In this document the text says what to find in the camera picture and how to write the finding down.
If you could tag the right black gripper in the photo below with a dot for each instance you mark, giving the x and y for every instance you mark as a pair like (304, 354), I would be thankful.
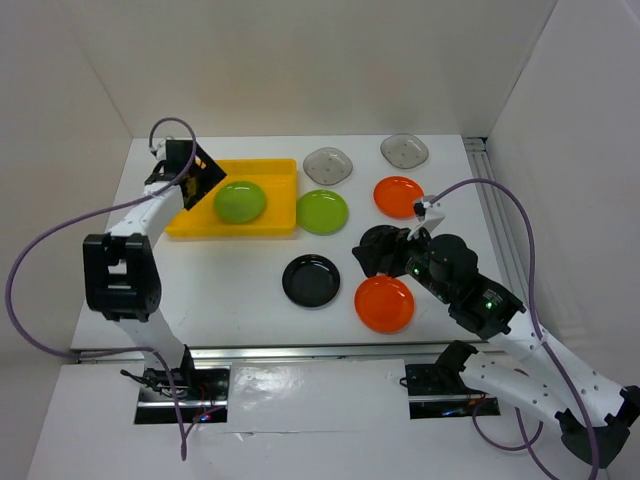
(370, 256)

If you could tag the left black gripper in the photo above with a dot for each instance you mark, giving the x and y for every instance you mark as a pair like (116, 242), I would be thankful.
(211, 176)

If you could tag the green plate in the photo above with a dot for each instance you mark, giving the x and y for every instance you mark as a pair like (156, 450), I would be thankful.
(321, 212)
(239, 202)

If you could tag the orange plate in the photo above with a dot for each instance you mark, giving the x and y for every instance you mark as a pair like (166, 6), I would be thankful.
(394, 196)
(384, 304)

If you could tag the black plate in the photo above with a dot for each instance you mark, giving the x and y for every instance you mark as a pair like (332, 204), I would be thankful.
(311, 281)
(382, 234)

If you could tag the clear grey plate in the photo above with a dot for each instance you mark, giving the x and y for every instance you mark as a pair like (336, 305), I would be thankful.
(327, 166)
(404, 151)

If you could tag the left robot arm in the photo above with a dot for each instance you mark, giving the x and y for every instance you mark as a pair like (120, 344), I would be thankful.
(121, 278)

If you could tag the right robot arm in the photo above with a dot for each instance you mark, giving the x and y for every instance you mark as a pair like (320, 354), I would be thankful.
(592, 414)

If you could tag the yellow plastic bin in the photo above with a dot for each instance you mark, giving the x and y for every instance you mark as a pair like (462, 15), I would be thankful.
(278, 180)

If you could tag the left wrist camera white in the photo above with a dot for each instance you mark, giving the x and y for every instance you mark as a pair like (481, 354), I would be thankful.
(159, 150)

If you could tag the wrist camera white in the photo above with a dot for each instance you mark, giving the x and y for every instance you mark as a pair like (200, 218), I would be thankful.
(429, 216)
(159, 150)

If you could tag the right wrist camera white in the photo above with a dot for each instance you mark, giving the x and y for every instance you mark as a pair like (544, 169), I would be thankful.
(429, 216)

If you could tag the aluminium rail right side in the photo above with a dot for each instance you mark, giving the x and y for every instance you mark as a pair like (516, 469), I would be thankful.
(493, 202)

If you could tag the aluminium rail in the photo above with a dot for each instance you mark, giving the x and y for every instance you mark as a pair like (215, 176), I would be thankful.
(299, 353)
(493, 202)

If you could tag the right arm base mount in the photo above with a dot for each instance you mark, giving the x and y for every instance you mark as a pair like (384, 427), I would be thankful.
(433, 393)

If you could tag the aluminium rail front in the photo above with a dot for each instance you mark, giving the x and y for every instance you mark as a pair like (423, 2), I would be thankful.
(299, 353)

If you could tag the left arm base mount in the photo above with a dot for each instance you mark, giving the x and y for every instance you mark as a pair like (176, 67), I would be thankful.
(206, 401)

